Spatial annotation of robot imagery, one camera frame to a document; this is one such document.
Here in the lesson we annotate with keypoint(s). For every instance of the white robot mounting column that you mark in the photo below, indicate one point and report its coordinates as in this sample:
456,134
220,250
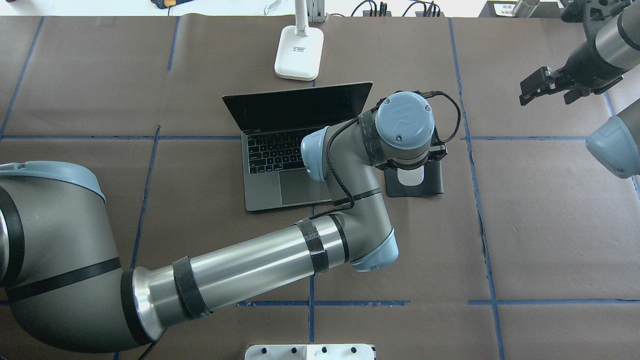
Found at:
331,351

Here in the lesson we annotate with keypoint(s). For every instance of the grey laptop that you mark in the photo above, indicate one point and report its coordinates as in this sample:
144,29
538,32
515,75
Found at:
272,126

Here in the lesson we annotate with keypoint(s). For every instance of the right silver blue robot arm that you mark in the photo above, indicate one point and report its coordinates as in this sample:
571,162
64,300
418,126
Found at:
610,51

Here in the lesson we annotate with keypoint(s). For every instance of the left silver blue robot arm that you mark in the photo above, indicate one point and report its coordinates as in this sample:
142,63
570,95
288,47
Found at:
64,280

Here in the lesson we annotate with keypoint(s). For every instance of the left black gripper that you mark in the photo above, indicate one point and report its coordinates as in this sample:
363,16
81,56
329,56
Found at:
438,150

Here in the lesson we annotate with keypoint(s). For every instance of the metal cup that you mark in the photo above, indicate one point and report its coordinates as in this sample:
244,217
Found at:
525,8

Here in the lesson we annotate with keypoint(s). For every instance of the white computer mouse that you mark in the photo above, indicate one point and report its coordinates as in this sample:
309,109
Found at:
411,178

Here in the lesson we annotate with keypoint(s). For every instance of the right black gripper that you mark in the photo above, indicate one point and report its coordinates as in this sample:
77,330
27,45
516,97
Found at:
586,62

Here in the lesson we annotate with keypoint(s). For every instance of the black pad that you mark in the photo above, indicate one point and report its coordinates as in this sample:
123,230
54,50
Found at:
431,186

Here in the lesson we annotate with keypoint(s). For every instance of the white desk lamp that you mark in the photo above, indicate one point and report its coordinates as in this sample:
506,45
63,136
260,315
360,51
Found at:
299,53

